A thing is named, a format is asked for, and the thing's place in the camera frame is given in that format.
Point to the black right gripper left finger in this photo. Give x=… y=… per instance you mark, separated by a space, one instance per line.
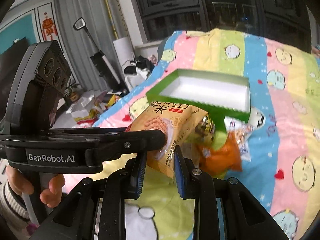
x=125 y=183

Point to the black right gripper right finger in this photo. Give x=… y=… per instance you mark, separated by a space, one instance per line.
x=193 y=183

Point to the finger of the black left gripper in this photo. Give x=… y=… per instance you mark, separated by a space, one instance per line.
x=142 y=139

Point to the orange snack packet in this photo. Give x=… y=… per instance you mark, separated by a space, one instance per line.
x=216 y=162

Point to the tan rice cracker packet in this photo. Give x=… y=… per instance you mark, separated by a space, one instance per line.
x=176 y=121

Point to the dark yellow crinkled snack packet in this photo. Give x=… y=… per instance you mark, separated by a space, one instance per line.
x=206 y=128

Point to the striped sleeve forearm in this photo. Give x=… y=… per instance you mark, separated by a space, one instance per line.
x=13 y=209

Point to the person's left hand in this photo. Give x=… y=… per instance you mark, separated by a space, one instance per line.
x=51 y=196

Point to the potted plant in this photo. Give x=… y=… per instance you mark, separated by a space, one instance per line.
x=73 y=92

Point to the white clear snack packet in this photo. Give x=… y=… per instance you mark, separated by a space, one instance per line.
x=242 y=132

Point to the black white clothes pile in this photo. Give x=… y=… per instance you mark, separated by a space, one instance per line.
x=138 y=70

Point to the black stick vacuum cleaner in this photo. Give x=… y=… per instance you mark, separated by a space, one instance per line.
x=102 y=64

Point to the green cardboard box tray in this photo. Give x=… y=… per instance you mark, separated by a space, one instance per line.
x=217 y=93

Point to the grey curtain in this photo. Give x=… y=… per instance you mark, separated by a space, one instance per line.
x=89 y=29

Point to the red paper wall decoration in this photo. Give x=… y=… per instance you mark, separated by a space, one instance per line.
x=48 y=26

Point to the dark window frame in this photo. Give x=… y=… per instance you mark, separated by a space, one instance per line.
x=285 y=21

